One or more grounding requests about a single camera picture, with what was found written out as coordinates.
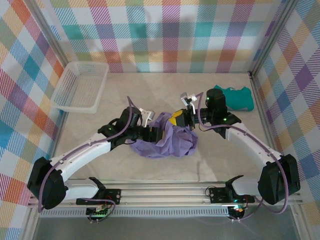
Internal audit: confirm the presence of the purple t-shirt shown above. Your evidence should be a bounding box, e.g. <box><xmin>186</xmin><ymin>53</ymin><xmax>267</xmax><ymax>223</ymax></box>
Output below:
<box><xmin>129</xmin><ymin>111</ymin><xmax>199</xmax><ymax>160</ymax></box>

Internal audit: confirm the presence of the folded teal t-shirt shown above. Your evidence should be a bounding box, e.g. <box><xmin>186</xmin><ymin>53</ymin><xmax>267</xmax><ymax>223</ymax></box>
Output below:
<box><xmin>212</xmin><ymin>84</ymin><xmax>255</xmax><ymax>113</ymax></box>

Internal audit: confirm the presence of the white plastic mesh basket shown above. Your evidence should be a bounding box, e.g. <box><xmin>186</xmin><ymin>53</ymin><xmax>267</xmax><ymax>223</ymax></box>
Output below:
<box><xmin>49</xmin><ymin>61</ymin><xmax>110</xmax><ymax>115</ymax></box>

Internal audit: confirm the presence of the grey metal shelf plate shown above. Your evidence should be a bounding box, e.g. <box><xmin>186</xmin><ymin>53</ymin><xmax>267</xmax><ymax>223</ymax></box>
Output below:
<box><xmin>32</xmin><ymin>216</ymin><xmax>301</xmax><ymax>240</ymax></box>

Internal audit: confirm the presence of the small controller circuit board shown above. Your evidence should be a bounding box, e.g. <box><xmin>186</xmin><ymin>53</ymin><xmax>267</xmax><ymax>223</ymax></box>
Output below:
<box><xmin>228</xmin><ymin>204</ymin><xmax>246</xmax><ymax>221</ymax></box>
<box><xmin>85</xmin><ymin>205</ymin><xmax>111</xmax><ymax>222</ymax></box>

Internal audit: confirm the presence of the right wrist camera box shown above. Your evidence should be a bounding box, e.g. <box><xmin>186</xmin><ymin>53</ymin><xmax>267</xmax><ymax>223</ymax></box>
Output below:
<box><xmin>179</xmin><ymin>91</ymin><xmax>199</xmax><ymax>114</ymax></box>

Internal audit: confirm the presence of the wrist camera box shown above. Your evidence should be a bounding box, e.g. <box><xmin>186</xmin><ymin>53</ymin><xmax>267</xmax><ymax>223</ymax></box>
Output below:
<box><xmin>139</xmin><ymin>107</ymin><xmax>157</xmax><ymax>127</ymax></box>
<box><xmin>179</xmin><ymin>91</ymin><xmax>199</xmax><ymax>114</ymax></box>

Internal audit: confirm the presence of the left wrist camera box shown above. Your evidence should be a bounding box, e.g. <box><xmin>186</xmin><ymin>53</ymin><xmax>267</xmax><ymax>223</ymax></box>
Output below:
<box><xmin>139</xmin><ymin>107</ymin><xmax>157</xmax><ymax>127</ymax></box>

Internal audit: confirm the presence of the aluminium mounting rail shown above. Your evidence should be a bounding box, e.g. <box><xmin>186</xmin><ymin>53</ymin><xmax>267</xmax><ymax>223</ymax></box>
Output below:
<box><xmin>28</xmin><ymin>181</ymin><xmax>304</xmax><ymax>209</ymax></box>

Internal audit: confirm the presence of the slotted grey cable duct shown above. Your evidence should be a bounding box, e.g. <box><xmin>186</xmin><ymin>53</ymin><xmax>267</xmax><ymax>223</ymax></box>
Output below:
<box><xmin>39</xmin><ymin>205</ymin><xmax>230</xmax><ymax>218</ymax></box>

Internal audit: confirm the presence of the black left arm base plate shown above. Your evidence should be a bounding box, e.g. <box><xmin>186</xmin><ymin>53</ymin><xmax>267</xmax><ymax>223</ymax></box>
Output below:
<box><xmin>75</xmin><ymin>188</ymin><xmax>123</xmax><ymax>206</ymax></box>

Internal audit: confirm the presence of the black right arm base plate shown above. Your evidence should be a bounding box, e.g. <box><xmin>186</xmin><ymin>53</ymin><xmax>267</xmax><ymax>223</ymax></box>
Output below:
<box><xmin>208</xmin><ymin>186</ymin><xmax>256</xmax><ymax>204</ymax></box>

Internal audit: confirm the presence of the aluminium frame post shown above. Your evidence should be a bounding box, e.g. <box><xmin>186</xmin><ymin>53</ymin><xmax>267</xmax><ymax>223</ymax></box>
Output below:
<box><xmin>249</xmin><ymin>0</ymin><xmax>301</xmax><ymax>76</ymax></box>
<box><xmin>24</xmin><ymin>0</ymin><xmax>70</xmax><ymax>70</ymax></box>

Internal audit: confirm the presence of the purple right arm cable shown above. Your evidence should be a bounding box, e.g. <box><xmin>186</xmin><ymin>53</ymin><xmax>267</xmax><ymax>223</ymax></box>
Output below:
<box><xmin>193</xmin><ymin>91</ymin><xmax>291</xmax><ymax>216</ymax></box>

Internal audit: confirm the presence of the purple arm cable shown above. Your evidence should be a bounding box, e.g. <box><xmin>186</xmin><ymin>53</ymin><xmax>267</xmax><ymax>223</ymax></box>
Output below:
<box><xmin>37</xmin><ymin>96</ymin><xmax>146</xmax><ymax>214</ymax></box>
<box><xmin>193</xmin><ymin>91</ymin><xmax>291</xmax><ymax>216</ymax></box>

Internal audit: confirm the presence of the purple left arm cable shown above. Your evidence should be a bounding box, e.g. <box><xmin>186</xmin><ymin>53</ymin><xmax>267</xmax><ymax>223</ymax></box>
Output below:
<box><xmin>37</xmin><ymin>96</ymin><xmax>146</xmax><ymax>214</ymax></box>

